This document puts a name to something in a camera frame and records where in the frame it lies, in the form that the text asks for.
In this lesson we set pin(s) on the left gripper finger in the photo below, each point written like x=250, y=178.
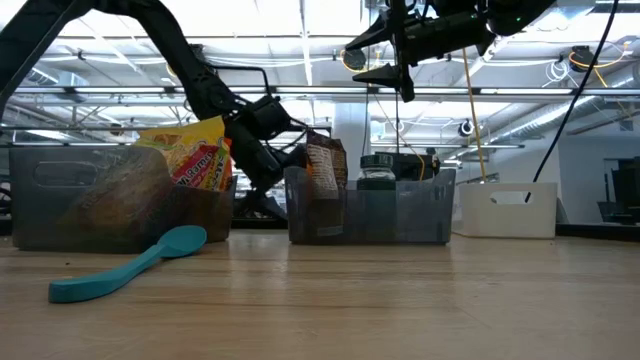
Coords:
x=272, y=207

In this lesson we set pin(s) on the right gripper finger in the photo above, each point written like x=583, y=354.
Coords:
x=385, y=75
x=375, y=32

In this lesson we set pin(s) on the brown pouch white label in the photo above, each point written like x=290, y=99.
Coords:
x=325, y=170

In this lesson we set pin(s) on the yellow pink ramen packet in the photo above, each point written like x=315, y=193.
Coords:
x=195, y=135

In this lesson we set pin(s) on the teal plastic spoon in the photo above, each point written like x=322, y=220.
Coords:
x=175, y=242

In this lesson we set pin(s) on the green label oregano jar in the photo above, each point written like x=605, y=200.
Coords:
x=376, y=180

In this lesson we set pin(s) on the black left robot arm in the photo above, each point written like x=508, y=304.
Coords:
x=170, y=40

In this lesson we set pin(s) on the white square pillar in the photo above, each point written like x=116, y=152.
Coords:
x=350, y=125

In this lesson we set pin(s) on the small black ceiling reel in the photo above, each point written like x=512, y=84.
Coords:
x=465, y=128

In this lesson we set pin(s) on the black background monitor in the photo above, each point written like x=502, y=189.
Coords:
x=412, y=167

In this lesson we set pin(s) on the grey translucent plastic bin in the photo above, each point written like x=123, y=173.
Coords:
x=50, y=210
x=420, y=215

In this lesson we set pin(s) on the white plastic bin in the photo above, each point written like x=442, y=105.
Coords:
x=500, y=220

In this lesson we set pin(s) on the black background desk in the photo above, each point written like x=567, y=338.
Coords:
x=625, y=190

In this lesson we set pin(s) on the silver ribbed air duct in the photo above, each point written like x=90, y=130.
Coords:
x=540, y=120

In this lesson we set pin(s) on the grey ceiling air duct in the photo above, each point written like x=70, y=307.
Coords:
x=30, y=72

